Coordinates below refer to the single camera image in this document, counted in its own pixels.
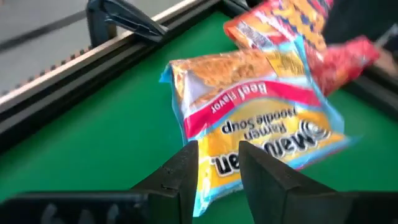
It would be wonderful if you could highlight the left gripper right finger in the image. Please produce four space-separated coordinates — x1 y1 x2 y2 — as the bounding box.
238 140 398 224

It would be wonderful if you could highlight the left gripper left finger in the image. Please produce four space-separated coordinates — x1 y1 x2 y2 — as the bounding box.
0 140 199 224

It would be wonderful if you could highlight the orange Maruchan ramen packet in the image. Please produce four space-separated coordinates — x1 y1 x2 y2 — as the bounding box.
160 46 358 218

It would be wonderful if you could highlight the red Maruchan ramen packet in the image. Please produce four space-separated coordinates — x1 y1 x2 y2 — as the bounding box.
223 0 381 97

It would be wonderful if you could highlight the black table clamp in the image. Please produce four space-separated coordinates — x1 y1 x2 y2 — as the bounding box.
86 0 169 48

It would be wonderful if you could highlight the black aluminium table frame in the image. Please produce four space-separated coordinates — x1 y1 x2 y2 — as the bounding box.
0 0 398 153

